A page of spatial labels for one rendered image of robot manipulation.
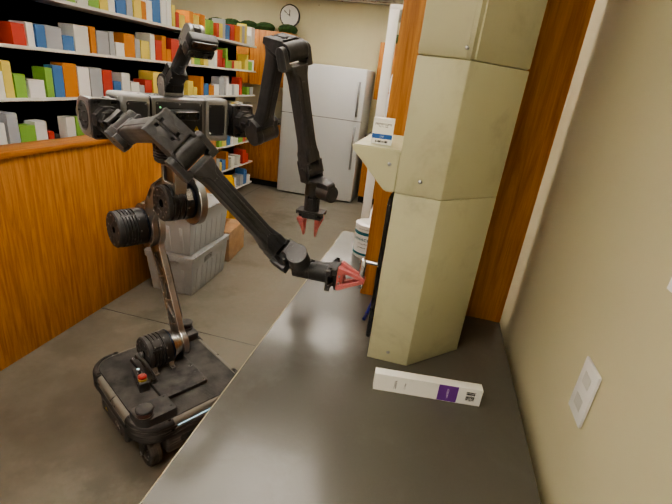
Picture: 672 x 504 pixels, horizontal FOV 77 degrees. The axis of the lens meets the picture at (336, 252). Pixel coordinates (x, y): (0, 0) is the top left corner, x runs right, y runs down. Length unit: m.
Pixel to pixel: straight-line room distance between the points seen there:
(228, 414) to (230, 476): 0.16
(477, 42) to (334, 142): 5.15
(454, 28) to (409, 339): 0.74
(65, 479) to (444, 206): 1.88
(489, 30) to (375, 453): 0.90
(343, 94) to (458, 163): 5.05
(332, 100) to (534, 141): 4.83
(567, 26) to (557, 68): 0.10
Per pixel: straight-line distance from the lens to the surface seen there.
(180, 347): 2.28
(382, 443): 1.00
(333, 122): 6.07
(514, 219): 1.44
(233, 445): 0.96
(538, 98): 1.39
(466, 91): 1.00
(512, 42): 1.09
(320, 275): 1.16
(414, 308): 1.13
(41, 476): 2.32
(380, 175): 1.02
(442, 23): 1.01
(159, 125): 1.07
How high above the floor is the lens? 1.64
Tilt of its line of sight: 22 degrees down
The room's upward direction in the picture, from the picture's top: 7 degrees clockwise
